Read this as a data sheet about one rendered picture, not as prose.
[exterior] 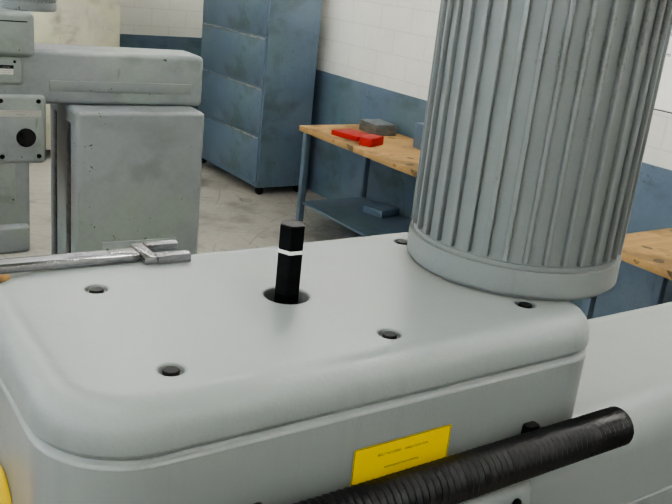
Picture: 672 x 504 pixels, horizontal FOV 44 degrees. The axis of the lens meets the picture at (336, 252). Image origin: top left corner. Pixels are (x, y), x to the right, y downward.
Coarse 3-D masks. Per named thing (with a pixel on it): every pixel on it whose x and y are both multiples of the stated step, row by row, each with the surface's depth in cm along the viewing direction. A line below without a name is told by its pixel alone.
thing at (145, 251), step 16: (32, 256) 68; (48, 256) 68; (64, 256) 68; (80, 256) 69; (96, 256) 69; (112, 256) 70; (128, 256) 70; (144, 256) 70; (160, 256) 71; (176, 256) 71; (0, 272) 65; (16, 272) 66
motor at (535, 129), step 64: (448, 0) 71; (512, 0) 66; (576, 0) 64; (640, 0) 65; (448, 64) 71; (512, 64) 67; (576, 64) 66; (640, 64) 67; (448, 128) 72; (512, 128) 68; (576, 128) 67; (640, 128) 71; (448, 192) 73; (512, 192) 69; (576, 192) 69; (448, 256) 73; (512, 256) 71; (576, 256) 71
